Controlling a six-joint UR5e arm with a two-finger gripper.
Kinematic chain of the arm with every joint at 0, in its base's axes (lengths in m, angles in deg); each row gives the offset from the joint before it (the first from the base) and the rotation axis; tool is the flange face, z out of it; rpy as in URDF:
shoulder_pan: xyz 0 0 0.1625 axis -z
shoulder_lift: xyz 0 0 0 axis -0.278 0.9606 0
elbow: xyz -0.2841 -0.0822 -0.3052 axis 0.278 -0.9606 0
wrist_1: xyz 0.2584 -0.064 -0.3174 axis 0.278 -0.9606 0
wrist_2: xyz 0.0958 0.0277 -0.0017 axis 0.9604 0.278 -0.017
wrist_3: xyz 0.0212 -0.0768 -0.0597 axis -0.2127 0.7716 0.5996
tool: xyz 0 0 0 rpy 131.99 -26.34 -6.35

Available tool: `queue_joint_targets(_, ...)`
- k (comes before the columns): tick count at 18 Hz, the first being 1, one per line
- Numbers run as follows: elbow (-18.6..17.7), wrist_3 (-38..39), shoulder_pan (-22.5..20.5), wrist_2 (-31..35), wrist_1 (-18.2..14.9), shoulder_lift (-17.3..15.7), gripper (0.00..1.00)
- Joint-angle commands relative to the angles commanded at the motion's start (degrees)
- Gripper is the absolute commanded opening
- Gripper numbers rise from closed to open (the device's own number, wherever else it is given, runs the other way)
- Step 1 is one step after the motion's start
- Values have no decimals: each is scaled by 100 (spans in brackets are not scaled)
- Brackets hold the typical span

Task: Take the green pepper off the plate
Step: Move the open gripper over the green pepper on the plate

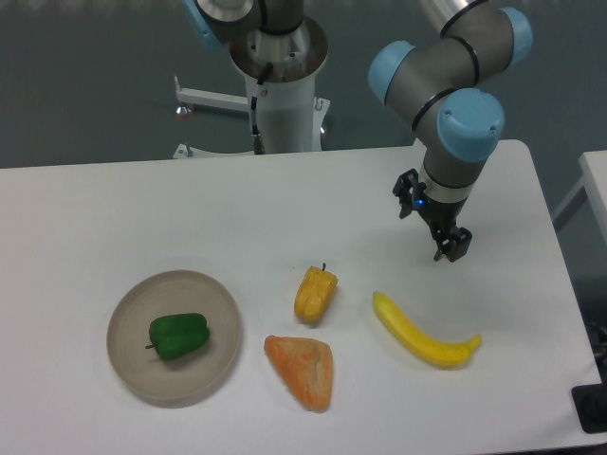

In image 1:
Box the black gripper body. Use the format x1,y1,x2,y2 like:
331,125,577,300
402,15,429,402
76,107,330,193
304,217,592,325
393,169,469,243

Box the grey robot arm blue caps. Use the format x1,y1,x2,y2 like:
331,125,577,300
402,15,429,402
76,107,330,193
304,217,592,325
184,1,533,261

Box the yellow bell pepper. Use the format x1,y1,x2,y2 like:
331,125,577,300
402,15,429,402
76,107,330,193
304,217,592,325
294,263,339,324

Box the green bell pepper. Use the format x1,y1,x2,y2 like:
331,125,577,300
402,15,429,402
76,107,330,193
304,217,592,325
146,313,211,361

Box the beige round plate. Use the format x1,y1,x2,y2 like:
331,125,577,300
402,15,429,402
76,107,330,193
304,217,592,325
106,270,243,408

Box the yellow banana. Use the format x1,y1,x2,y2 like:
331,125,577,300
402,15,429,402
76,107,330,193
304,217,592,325
373,291,483,369

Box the white side table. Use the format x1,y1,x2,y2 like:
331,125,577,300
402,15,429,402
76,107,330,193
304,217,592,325
551,150,606,238

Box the orange triangular bread slice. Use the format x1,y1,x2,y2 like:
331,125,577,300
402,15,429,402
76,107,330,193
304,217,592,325
264,336,334,412

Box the black clamp at table edge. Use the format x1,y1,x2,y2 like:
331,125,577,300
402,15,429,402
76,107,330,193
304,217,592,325
571,383,607,434

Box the black cable on pedestal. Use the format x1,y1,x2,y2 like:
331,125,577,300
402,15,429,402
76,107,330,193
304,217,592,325
250,63,274,155

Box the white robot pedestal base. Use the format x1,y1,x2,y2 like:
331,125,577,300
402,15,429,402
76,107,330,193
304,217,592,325
174,16,330,155

